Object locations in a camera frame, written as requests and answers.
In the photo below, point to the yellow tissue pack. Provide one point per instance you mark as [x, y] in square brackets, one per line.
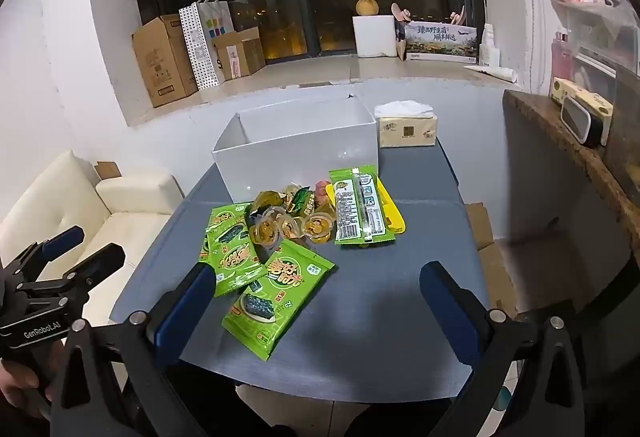
[406, 132]

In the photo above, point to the white foam box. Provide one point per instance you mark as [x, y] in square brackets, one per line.
[374, 36]

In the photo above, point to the white dotted paper bag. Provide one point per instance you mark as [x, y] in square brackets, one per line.
[200, 47]

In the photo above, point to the green leaf print snack packet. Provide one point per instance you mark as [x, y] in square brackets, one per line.
[300, 203]

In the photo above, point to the cream sofa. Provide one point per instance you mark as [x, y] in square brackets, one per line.
[50, 212]

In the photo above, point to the clear plastic organizer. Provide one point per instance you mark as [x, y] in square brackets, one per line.
[605, 42]

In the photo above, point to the wooden shelf board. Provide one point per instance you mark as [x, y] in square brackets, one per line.
[575, 157]

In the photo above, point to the yellow snack packet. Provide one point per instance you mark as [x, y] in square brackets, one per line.
[391, 214]

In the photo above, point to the yellow pomelo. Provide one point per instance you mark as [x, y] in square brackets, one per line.
[367, 6]

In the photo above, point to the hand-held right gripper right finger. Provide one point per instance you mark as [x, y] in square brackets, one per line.
[450, 312]

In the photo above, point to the pale yellow box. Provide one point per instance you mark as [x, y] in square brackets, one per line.
[575, 92]

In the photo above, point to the landscape print box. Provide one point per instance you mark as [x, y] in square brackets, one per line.
[440, 42]

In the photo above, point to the white bottle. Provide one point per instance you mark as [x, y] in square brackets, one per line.
[489, 47]

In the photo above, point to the pink plastic item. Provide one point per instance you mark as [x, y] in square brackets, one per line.
[457, 16]

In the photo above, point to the pink jelly cup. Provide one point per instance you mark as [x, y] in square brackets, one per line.
[320, 189]

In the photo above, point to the person's left hand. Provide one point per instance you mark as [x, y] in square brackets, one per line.
[15, 384]

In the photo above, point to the pink bottle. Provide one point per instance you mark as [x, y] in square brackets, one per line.
[562, 59]

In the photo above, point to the white device with dark screen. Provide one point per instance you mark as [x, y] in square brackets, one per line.
[580, 119]

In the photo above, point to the yellow jelly cup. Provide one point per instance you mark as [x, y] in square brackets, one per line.
[265, 233]
[318, 228]
[291, 227]
[267, 203]

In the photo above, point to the large cardboard box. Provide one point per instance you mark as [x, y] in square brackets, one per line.
[162, 62]

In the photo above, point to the small brown carton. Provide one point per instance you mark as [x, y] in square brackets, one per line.
[401, 49]

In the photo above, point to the long green snack packet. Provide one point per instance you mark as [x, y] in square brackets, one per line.
[357, 209]

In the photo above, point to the white foam board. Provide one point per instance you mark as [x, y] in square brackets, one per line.
[300, 157]

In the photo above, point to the rolled white paper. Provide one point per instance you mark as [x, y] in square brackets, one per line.
[492, 72]

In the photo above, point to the green seaweed snack packet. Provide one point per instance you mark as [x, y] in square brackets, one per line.
[280, 299]
[240, 267]
[225, 219]

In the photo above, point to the small open cardboard box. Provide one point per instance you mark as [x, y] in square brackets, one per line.
[240, 52]

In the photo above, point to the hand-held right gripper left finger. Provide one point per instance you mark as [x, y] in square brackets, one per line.
[186, 312]

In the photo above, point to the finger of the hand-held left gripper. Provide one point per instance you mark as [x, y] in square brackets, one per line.
[64, 239]
[100, 262]

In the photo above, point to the flat cardboard sheet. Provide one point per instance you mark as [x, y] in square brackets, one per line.
[487, 247]

